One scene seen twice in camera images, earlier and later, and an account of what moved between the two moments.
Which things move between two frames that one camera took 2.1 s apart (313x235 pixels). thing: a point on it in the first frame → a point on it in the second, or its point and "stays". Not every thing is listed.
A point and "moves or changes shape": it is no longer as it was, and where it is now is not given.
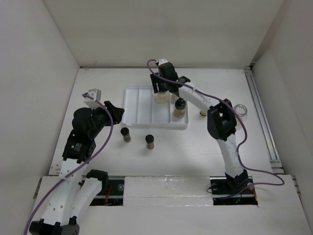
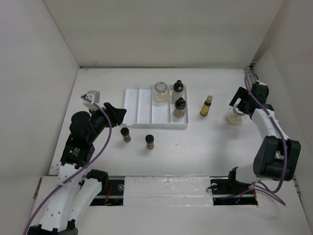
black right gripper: (155, 79) → (241, 93)
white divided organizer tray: (140, 110) stays
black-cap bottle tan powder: (179, 110) stays
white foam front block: (167, 191) stays
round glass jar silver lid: (162, 97) moves or changes shape
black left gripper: (116, 112) stays
